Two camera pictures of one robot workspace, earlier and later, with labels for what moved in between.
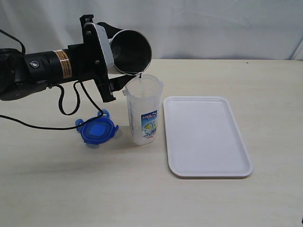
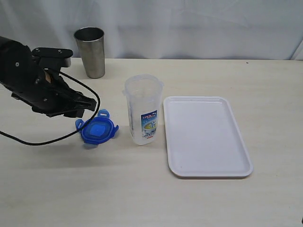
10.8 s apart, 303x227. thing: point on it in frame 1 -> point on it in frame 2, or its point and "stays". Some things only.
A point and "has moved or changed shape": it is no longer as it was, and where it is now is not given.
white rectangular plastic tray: x=203 y=138 stays
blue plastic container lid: x=98 y=130 stays
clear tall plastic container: x=144 y=96 stays
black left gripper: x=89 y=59 -> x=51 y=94
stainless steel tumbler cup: x=131 y=51 has moved or changed shape
